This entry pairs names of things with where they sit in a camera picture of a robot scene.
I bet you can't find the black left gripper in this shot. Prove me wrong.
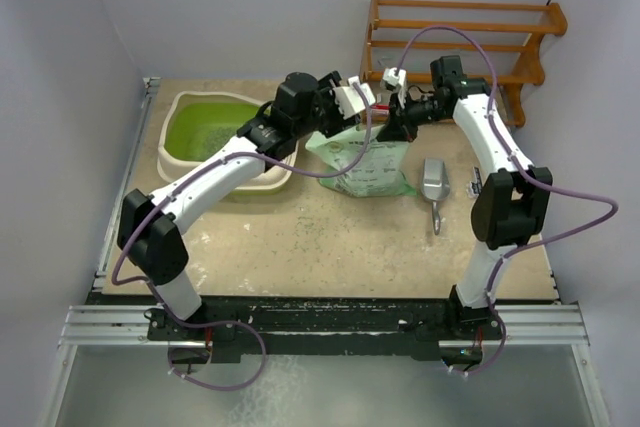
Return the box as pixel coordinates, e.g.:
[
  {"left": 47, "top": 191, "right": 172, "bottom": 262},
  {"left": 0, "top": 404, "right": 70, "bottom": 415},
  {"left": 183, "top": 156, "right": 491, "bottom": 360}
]
[{"left": 293, "top": 74, "right": 360, "bottom": 139}]

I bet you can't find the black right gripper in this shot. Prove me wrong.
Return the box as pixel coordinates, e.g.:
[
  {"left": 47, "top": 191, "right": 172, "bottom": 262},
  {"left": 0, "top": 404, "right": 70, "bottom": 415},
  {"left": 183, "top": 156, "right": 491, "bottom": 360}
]
[{"left": 376, "top": 88, "right": 449, "bottom": 143}]

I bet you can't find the green cat litter bag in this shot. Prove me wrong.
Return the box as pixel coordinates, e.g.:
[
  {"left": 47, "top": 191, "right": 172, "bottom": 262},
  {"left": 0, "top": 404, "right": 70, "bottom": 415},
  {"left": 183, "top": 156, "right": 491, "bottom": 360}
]
[{"left": 305, "top": 125, "right": 416, "bottom": 198}]

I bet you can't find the silver metal scoop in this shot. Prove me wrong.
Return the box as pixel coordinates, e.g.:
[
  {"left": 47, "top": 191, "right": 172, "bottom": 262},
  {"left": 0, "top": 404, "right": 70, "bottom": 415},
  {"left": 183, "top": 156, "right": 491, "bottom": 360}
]
[{"left": 421, "top": 158, "right": 450, "bottom": 236}]

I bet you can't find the black white bag sealing strip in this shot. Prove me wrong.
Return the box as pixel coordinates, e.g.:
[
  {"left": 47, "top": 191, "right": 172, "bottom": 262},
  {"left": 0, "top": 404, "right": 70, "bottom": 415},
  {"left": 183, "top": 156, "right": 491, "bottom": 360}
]
[{"left": 467, "top": 166, "right": 483, "bottom": 199}]

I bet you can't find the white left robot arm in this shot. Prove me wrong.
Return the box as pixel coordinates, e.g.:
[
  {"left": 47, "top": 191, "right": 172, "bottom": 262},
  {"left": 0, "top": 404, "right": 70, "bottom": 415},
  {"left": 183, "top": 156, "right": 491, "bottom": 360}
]
[{"left": 116, "top": 72, "right": 375, "bottom": 339}]

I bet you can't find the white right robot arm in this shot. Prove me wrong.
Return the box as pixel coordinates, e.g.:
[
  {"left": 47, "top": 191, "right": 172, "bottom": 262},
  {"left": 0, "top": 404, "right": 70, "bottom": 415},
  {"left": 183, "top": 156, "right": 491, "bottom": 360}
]
[{"left": 377, "top": 56, "right": 553, "bottom": 338}]

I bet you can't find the red white small box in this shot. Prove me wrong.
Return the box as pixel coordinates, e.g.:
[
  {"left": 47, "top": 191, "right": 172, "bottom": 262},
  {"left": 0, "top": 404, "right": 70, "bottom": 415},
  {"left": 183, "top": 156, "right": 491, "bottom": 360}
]
[{"left": 372, "top": 104, "right": 389, "bottom": 116}]

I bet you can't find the green litter pellets pile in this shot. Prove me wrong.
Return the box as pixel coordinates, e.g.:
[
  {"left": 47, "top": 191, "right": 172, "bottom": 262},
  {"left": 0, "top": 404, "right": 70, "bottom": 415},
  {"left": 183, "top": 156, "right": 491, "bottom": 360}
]
[{"left": 190, "top": 126, "right": 236, "bottom": 161}]

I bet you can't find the beige green litter box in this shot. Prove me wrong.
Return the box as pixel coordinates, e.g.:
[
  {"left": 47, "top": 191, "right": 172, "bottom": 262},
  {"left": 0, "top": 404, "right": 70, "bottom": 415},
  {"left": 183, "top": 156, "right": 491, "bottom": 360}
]
[{"left": 157, "top": 90, "right": 299, "bottom": 193}]

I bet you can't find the wooden shelf rack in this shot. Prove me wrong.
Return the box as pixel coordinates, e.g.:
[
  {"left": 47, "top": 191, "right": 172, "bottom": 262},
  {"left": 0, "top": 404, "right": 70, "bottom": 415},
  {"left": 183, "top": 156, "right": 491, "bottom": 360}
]
[{"left": 360, "top": 0, "right": 568, "bottom": 128}]

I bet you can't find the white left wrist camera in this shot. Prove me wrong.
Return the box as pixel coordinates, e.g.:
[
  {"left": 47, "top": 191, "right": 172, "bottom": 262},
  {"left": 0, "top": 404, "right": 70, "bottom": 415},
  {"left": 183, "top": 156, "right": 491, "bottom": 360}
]
[{"left": 333, "top": 76, "right": 376, "bottom": 119}]

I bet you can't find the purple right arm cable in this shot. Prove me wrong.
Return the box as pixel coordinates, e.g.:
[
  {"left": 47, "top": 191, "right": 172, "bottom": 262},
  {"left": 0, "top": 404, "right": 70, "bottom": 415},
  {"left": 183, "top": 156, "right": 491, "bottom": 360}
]
[{"left": 397, "top": 25, "right": 620, "bottom": 378}]

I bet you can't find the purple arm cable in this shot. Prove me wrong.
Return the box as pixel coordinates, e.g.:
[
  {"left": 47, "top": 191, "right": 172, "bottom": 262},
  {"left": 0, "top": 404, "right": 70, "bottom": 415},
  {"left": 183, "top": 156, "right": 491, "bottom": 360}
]
[
  {"left": 109, "top": 79, "right": 374, "bottom": 391},
  {"left": 397, "top": 25, "right": 620, "bottom": 378}
]

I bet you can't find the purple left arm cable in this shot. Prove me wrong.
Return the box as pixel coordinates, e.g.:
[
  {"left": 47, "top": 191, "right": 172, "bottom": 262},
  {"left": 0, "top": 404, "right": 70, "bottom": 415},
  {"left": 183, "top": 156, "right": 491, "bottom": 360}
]
[{"left": 109, "top": 79, "right": 374, "bottom": 391}]

